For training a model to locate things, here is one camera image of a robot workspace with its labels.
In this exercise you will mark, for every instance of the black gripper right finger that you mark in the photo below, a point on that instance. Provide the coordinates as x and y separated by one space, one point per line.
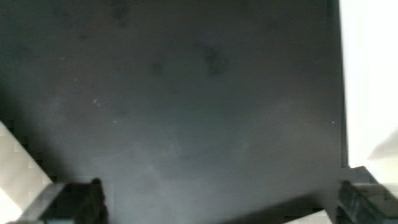
367 201

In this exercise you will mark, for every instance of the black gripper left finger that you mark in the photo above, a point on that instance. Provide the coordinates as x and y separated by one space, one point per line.
70 204

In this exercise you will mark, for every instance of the white drawer cabinet frame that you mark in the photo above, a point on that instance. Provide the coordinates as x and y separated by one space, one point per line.
371 71

